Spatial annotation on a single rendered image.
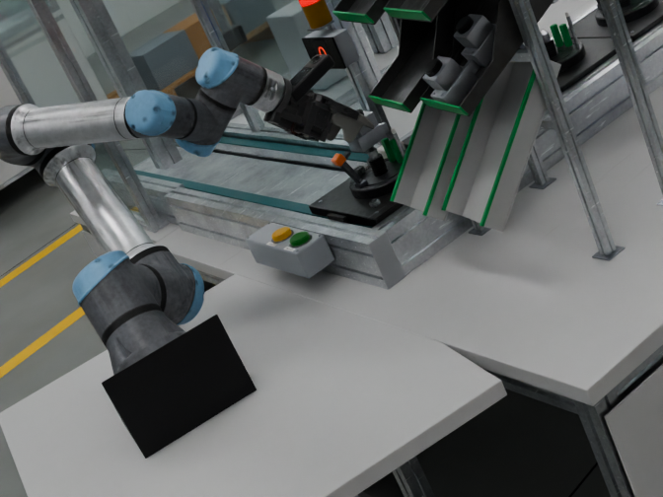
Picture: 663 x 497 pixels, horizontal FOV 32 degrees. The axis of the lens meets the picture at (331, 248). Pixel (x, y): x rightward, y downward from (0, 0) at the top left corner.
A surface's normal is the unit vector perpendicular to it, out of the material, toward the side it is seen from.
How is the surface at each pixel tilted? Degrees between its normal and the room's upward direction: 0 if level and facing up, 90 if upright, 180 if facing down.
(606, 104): 90
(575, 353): 0
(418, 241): 90
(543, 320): 0
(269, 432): 0
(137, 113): 57
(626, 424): 90
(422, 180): 45
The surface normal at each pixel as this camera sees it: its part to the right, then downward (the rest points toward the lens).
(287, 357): -0.39, -0.84
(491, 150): -0.86, -0.24
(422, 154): 0.40, 0.22
